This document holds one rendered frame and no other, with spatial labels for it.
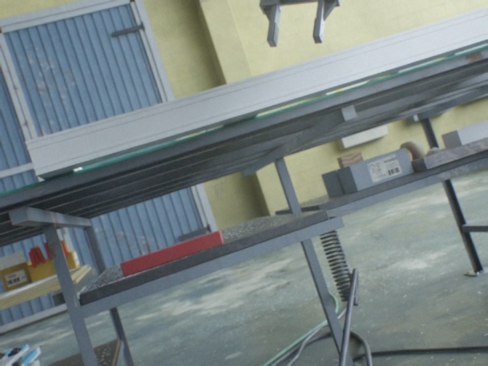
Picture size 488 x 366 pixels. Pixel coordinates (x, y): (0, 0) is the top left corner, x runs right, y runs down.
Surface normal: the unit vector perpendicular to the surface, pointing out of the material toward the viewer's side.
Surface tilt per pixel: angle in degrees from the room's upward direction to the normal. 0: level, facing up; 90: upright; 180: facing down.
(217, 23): 90
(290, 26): 90
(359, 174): 90
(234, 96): 90
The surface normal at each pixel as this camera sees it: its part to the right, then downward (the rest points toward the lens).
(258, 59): 0.15, -0.09
